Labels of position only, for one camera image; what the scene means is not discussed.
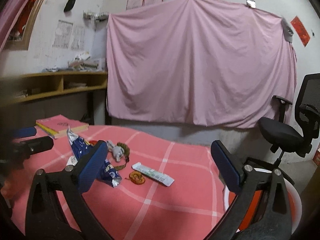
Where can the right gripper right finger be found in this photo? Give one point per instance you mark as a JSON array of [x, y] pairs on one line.
[[272, 216]]

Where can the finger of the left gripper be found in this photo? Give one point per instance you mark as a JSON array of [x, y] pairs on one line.
[[37, 145], [23, 132]]

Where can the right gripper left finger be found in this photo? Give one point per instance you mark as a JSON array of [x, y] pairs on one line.
[[45, 218]]

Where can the blue silver snack bag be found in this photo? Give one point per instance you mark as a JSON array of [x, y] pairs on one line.
[[93, 162]]

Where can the white green printed wrapper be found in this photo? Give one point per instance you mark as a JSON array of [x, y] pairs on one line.
[[165, 179]]

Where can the orange white trash bin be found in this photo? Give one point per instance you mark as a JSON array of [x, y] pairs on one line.
[[294, 198]]

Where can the left hand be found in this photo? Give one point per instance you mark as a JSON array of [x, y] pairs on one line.
[[14, 183]]

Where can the yellow book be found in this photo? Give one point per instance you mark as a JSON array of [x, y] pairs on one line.
[[54, 134]]

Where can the pink book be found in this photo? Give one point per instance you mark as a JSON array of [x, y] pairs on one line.
[[60, 123]]

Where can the black office chair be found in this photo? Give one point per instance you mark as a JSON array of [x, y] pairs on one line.
[[285, 137]]

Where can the grey crumpled wrapper with leaves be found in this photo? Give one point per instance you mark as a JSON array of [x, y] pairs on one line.
[[119, 151]]

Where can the orange peel scrap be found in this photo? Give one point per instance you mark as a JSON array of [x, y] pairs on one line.
[[136, 177]]

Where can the pile of papers on shelf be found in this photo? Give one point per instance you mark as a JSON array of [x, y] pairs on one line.
[[82, 63]]

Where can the pink hanging sheet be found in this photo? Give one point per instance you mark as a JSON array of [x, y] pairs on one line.
[[200, 62]]

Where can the wooden wall shelf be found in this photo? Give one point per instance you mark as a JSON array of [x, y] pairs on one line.
[[30, 87]]

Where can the printed wall papers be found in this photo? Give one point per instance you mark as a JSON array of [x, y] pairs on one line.
[[69, 36]]

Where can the black hanging wall object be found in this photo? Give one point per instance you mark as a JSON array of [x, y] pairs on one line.
[[69, 5]]

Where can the red paper wall decoration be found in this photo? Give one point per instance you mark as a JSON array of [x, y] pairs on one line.
[[301, 30]]

